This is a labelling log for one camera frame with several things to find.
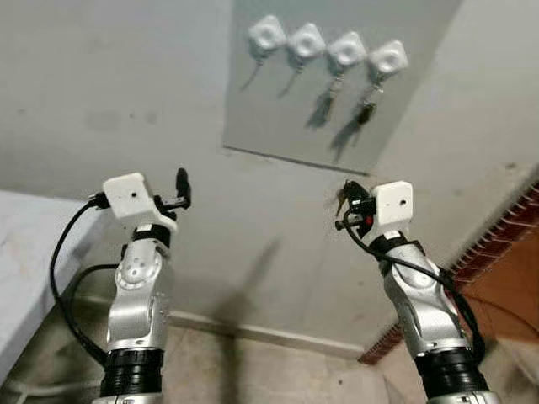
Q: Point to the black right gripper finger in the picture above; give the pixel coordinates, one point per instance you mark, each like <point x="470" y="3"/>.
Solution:
<point x="363" y="190"/>
<point x="349" y="194"/>

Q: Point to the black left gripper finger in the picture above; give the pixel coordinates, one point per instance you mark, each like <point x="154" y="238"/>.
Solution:
<point x="182" y="181"/>

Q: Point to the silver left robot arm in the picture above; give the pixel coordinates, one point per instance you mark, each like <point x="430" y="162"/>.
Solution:
<point x="139" y="303"/>

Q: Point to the black fob car key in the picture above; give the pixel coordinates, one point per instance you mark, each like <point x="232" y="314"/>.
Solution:
<point x="365" y="112"/>

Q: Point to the white folding table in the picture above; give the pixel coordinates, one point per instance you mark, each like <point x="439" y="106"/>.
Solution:
<point x="25" y="252"/>

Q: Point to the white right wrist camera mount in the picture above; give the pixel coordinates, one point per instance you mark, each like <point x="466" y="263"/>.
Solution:
<point x="393" y="202"/>

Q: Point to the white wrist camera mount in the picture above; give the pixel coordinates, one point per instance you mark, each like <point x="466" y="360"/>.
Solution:
<point x="126" y="192"/>
<point x="393" y="202"/>

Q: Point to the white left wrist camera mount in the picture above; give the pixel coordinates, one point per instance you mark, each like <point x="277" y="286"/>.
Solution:
<point x="126" y="192"/>

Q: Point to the grey wall panel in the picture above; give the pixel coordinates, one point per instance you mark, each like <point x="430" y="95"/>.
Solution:
<point x="278" y="118"/>

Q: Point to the white square wall hook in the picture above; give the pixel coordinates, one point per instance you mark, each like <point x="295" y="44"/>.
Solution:
<point x="388" y="59"/>
<point x="346" y="52"/>
<point x="306" y="42"/>
<point x="268" y="35"/>

